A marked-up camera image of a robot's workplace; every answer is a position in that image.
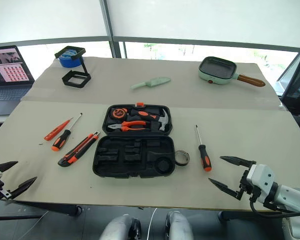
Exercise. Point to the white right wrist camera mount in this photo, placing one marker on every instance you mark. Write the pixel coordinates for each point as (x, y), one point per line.
(262, 177)

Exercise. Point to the black electrical tape roll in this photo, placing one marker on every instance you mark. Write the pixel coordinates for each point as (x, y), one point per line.
(178, 160)

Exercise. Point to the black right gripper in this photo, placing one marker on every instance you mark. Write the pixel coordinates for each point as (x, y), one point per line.
(243, 186)

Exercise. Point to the black table leg beam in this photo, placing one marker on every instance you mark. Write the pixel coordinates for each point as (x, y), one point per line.
(52, 207)

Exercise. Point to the silver rounded robot part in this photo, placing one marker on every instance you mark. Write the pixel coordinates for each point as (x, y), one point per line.
(120, 226)
(178, 225)

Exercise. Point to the grey window frame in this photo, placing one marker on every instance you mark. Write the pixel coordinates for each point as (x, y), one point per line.
(107, 20)

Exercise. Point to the black tool case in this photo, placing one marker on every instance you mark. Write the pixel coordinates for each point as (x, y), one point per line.
(133, 165)

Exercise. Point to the blue tape roll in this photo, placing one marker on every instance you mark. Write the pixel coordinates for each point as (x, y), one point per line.
(70, 61)

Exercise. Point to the orange black tape measure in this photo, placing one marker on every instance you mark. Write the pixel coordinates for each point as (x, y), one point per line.
(118, 113)

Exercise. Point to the orange voltage tester pen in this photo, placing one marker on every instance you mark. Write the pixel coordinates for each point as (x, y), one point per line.
(55, 131)

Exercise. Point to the black hexagonal frame stand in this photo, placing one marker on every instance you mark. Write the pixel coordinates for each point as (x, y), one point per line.
(76, 79)

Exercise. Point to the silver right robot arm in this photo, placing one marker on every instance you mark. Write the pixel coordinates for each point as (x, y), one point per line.
(290, 197)

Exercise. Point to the grey laptop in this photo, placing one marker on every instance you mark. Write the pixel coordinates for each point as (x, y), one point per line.
(7, 72)

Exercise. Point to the white plastic casing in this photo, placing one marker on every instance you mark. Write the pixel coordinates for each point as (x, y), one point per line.
(297, 228)

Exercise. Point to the orange black utility knife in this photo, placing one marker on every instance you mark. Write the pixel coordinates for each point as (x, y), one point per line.
(77, 151)

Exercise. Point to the pale green knife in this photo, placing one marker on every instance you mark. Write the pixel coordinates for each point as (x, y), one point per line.
(155, 82)

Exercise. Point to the green electric frying pan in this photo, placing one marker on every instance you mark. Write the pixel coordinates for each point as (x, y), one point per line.
(217, 68)

